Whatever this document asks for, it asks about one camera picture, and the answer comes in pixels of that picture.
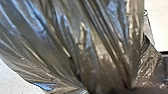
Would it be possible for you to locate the shiny silver plastic bag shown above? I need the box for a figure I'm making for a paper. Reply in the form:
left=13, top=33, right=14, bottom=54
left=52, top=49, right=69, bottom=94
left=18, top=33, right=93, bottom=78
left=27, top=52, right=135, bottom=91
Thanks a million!
left=0, top=0, right=167, bottom=94

